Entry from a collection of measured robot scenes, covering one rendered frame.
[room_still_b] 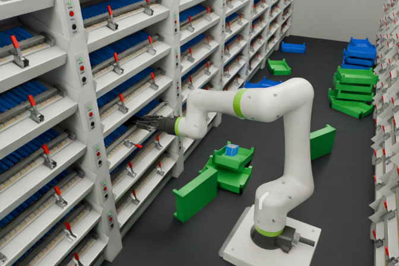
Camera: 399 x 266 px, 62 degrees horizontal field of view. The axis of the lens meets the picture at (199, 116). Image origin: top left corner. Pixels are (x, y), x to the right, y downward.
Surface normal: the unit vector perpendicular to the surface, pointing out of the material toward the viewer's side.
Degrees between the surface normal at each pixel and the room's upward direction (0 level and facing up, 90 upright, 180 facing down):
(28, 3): 113
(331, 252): 0
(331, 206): 0
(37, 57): 23
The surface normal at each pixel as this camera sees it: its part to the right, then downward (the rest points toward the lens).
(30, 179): 0.35, -0.72
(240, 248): -0.02, -0.89
